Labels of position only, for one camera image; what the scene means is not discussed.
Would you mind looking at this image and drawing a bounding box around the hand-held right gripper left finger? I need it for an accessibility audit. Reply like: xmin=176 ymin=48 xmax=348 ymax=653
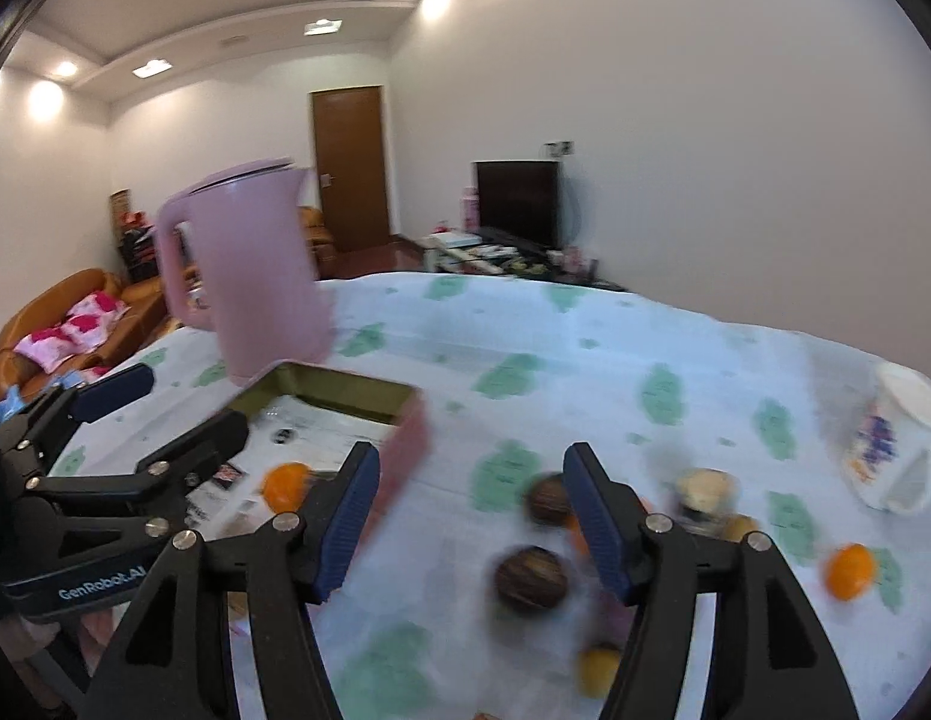
xmin=86 ymin=441 xmax=381 ymax=720

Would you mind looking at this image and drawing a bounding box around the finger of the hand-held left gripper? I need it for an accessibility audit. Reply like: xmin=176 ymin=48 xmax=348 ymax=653
xmin=26 ymin=406 xmax=250 ymax=533
xmin=0 ymin=362 xmax=156 ymax=466

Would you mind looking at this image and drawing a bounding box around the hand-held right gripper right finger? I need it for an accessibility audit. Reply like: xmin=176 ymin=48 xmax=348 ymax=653
xmin=561 ymin=441 xmax=860 ymax=720

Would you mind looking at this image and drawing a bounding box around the dark brown round fruit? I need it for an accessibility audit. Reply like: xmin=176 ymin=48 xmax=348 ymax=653
xmin=493 ymin=546 xmax=570 ymax=614
xmin=525 ymin=472 xmax=573 ymax=527

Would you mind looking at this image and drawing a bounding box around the pink tin box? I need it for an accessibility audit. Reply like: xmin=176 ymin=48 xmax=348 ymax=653
xmin=184 ymin=361 xmax=430 ymax=548

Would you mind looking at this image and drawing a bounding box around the yellow-brown round fruit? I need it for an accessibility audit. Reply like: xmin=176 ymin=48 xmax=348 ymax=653
xmin=576 ymin=643 xmax=624 ymax=698

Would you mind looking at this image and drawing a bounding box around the floral pink cushion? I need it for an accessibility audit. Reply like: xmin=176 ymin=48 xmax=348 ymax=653
xmin=13 ymin=290 xmax=130 ymax=374

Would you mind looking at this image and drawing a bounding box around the orange leather sofa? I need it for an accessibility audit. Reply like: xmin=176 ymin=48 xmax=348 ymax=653
xmin=0 ymin=268 xmax=185 ymax=406

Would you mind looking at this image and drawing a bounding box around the sugarcane piece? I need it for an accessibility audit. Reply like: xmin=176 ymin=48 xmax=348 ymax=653
xmin=671 ymin=467 xmax=738 ymax=533

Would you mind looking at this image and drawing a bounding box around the cluttered dark shelf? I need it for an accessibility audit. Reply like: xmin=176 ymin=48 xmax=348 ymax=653
xmin=109 ymin=190 xmax=162 ymax=286

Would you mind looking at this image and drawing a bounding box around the pink electric kettle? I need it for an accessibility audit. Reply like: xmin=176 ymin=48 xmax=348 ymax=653
xmin=154 ymin=157 xmax=336 ymax=383

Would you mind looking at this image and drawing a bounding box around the dark television stand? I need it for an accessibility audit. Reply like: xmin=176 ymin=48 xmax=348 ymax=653
xmin=416 ymin=227 xmax=631 ymax=293

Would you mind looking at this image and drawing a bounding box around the white printed mug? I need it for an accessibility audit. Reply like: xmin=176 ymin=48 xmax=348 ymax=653
xmin=844 ymin=361 xmax=931 ymax=515

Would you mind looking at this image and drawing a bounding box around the brown wooden door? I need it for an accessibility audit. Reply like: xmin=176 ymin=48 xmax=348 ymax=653
xmin=310 ymin=85 xmax=393 ymax=254

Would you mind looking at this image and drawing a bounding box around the black television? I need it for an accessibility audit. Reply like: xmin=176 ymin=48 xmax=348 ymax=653
xmin=472 ymin=159 xmax=562 ymax=250

